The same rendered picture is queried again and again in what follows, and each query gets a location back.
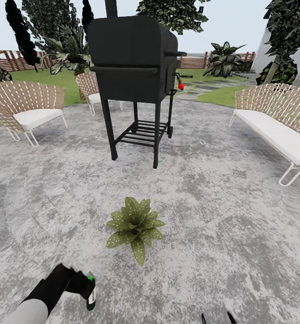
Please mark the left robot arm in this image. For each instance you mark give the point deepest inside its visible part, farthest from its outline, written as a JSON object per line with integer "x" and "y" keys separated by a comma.
{"x": 40, "y": 302}

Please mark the insectifuge atomizer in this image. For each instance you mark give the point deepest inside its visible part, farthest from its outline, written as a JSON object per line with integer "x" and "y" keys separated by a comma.
{"x": 91, "y": 301}

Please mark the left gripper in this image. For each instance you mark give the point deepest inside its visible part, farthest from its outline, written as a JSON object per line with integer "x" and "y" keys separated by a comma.
{"x": 84, "y": 287}

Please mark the garden chair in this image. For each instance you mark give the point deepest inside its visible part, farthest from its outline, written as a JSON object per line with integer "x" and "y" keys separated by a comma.
{"x": 274, "y": 114}
{"x": 27, "y": 105}
{"x": 88, "y": 85}

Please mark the charcoal grill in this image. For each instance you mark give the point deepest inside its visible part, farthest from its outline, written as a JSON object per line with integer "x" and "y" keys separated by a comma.
{"x": 135, "y": 59}

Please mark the pot plant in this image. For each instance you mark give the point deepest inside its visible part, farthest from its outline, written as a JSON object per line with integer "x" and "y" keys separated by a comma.
{"x": 136, "y": 225}

